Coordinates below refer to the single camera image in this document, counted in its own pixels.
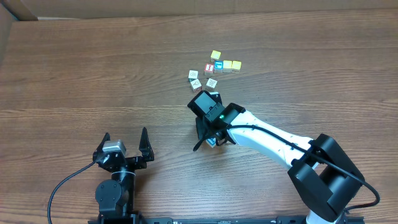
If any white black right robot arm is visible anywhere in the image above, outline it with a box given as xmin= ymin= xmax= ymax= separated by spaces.
xmin=187 ymin=91 xmax=364 ymax=223

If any blue letter P block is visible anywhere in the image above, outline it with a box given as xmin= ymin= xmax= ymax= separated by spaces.
xmin=206 ymin=138 xmax=217 ymax=148

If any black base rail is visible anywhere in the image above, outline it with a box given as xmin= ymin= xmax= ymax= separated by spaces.
xmin=88 ymin=214 xmax=366 ymax=224

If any yellow block row end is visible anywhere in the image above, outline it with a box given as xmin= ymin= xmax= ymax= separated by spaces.
xmin=231 ymin=60 xmax=242 ymax=73

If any white letter W block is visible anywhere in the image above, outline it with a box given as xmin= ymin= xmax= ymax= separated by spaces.
xmin=205 ymin=78 xmax=218 ymax=91

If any white block red side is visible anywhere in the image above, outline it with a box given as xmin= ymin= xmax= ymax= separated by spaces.
xmin=190 ymin=79 xmax=202 ymax=93

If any yellow block far top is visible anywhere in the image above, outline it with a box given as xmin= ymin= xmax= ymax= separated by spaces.
xmin=210 ymin=50 xmax=221 ymax=63

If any red letter I block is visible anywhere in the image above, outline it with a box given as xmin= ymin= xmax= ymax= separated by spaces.
xmin=204 ymin=63 xmax=214 ymax=76

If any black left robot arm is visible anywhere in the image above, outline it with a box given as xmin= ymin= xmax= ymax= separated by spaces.
xmin=93 ymin=128 xmax=154 ymax=223

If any yellow block middle row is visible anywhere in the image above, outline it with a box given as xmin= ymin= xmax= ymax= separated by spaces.
xmin=223 ymin=60 xmax=233 ymax=73

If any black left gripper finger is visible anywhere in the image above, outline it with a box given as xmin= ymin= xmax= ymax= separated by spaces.
xmin=139 ymin=127 xmax=154 ymax=162
xmin=93 ymin=132 xmax=111 ymax=159

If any white block green side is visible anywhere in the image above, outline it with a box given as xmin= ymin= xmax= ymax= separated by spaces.
xmin=188 ymin=70 xmax=198 ymax=82

